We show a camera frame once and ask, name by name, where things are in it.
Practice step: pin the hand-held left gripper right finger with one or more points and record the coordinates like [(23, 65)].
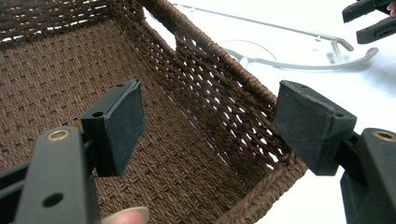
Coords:
[(311, 130)]

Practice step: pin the brown woven basket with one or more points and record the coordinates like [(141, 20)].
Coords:
[(62, 77)]

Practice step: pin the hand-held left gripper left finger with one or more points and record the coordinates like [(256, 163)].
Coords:
[(121, 124)]

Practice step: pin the silver rimless eyeglasses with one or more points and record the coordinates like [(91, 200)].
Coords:
[(311, 66)]

